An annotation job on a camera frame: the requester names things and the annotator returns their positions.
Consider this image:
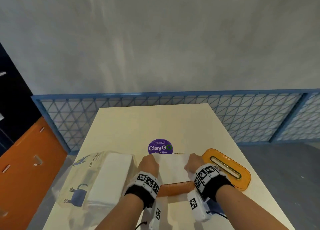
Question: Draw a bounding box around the person's right hand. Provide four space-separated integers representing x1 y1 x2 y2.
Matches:
184 153 204 174

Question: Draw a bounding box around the person's left hand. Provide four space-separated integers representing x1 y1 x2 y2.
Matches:
138 154 160 178

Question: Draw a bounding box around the white tissue bundle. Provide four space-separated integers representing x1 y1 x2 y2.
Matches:
152 153 193 185

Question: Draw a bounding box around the orange transparent tissue box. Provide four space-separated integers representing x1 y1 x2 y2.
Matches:
156 152 196 198

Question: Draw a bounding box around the blue cleaning cloth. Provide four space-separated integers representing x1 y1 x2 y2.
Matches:
206 200 227 218

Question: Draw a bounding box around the cat print tissue pack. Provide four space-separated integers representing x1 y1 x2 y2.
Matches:
51 151 137 210

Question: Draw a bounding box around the person's left forearm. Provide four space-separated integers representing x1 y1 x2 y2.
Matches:
95 193 145 230

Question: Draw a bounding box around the person's right forearm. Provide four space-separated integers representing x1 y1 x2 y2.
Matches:
215 185 290 230

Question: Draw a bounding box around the round purple sticker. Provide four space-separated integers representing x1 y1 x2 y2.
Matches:
148 138 173 155

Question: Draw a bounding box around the orange slotted lid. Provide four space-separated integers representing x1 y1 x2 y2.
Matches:
201 148 252 191

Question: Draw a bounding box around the orange locker cabinet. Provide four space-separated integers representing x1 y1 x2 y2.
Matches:
0 116 68 230

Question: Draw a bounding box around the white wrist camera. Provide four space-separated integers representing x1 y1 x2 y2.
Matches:
187 190 213 223
149 201 162 230

